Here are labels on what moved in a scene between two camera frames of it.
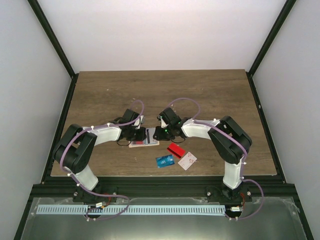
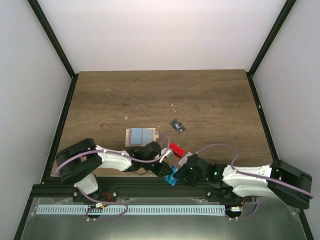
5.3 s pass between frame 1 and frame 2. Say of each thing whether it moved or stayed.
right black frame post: stayed
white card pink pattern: stayed
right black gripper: moved
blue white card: moved
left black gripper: moved
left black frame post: stayed
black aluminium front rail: stayed
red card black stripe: stayed
